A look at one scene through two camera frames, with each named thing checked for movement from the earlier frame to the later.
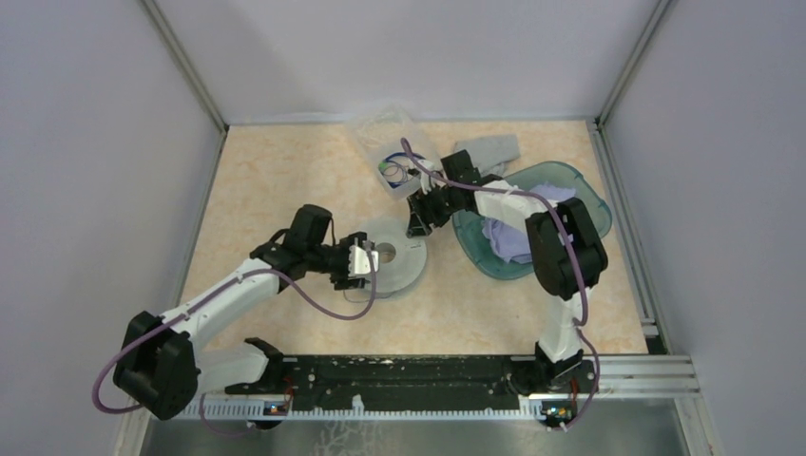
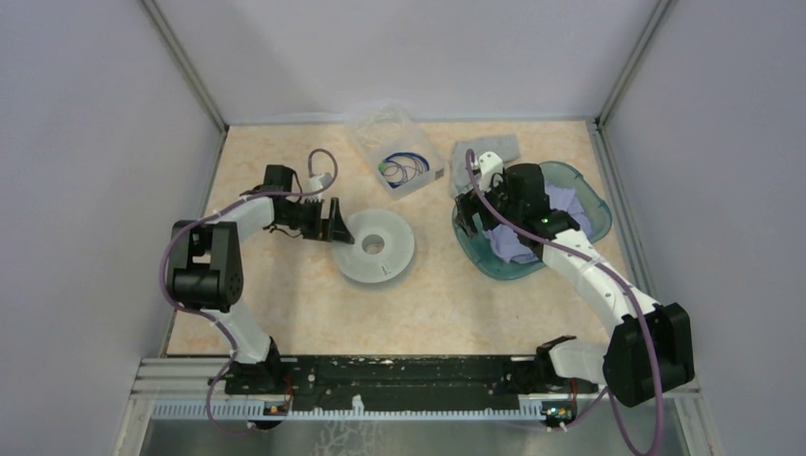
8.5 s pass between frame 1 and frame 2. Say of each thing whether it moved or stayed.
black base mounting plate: stayed
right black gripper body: moved
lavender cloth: stayed
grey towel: stayed
